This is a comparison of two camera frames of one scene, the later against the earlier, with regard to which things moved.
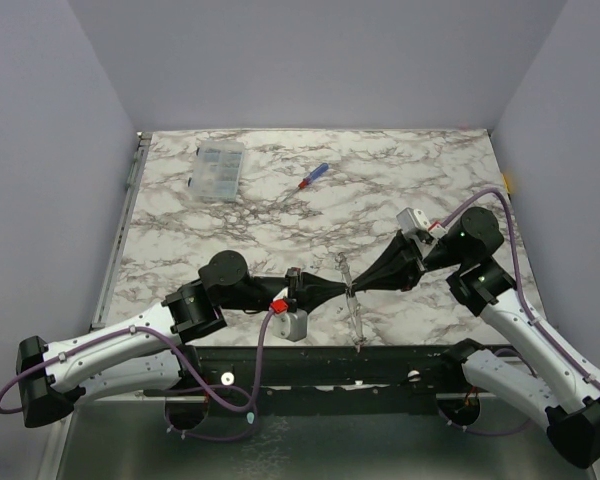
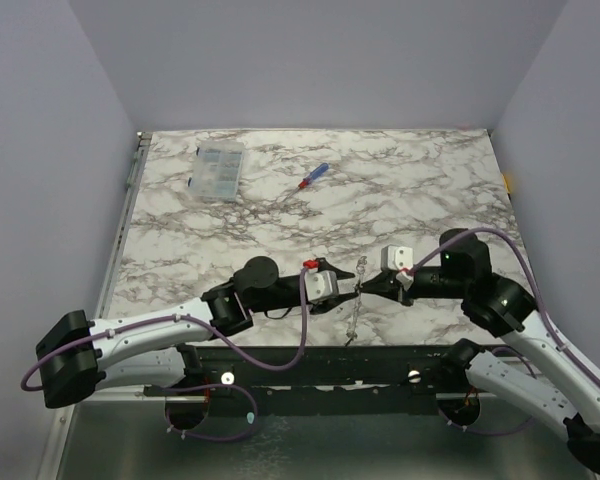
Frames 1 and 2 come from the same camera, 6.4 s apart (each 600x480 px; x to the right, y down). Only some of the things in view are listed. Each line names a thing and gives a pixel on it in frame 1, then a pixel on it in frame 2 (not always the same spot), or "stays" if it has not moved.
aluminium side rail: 134,174 stays
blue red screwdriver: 319,171 stays
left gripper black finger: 313,291 -> 324,265
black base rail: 282,381 stays
